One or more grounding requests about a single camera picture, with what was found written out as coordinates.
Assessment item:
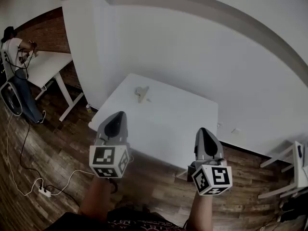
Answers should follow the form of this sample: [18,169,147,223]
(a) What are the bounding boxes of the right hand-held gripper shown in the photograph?
[187,127,233,197]

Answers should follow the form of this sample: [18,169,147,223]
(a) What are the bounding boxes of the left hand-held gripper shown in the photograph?
[89,111,132,179]

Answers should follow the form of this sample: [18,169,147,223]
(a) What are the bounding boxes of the person's left forearm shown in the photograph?
[77,176,119,223]

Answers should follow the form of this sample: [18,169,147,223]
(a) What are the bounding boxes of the person's right forearm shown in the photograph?
[187,192,214,231]

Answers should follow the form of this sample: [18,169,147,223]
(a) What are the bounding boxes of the white power strip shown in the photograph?
[38,186,52,198]

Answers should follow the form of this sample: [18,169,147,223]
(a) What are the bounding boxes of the person's dark patterned clothing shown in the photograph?
[45,205,186,231]

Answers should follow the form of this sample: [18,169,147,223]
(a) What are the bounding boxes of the white desk with legs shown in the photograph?
[26,51,85,122]

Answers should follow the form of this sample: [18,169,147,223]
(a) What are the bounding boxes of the black bag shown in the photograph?
[280,193,308,224]

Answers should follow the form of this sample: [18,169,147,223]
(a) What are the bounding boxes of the white office chair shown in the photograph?
[0,49,24,116]

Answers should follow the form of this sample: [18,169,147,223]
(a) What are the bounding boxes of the black floor cable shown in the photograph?
[19,121,80,207]

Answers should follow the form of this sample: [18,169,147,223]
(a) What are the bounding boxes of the white floor cable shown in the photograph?
[5,114,95,197]

